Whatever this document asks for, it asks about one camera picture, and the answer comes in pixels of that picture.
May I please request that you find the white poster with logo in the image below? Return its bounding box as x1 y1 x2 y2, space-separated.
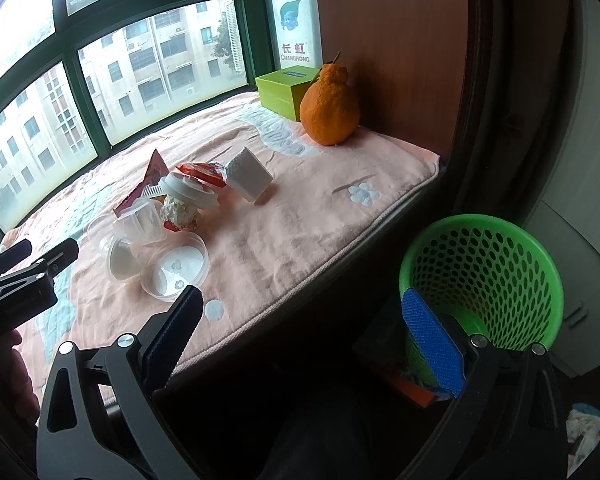
266 0 323 70

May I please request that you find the red snack wrapper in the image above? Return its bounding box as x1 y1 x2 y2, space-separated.
176 162 226 188

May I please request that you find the green mesh trash basket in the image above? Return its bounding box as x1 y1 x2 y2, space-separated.
399 214 564 398

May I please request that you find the pink quilted blanket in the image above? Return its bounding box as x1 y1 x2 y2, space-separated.
3 92 441 393

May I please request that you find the red white paper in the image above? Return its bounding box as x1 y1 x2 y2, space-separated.
160 195 200 232

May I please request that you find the person's left hand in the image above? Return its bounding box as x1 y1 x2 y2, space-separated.
0 330 41 424

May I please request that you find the wooden cabinet side panel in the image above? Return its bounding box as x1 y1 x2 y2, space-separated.
317 0 468 157

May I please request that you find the floral cloth on floor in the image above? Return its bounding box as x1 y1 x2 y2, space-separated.
566 403 600 478

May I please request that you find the round clear pudding cup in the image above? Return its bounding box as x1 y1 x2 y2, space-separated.
140 232 210 302

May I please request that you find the clear rectangular plastic tray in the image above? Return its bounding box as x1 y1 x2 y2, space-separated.
114 197 166 245

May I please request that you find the green cardboard box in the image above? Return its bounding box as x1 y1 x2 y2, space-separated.
256 65 318 122

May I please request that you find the white round plastic lid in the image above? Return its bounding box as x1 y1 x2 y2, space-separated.
159 172 219 210

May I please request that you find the large orange citrus fruit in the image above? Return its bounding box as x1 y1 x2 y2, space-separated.
299 62 361 146

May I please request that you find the green window frame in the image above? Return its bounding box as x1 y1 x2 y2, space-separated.
0 0 276 243

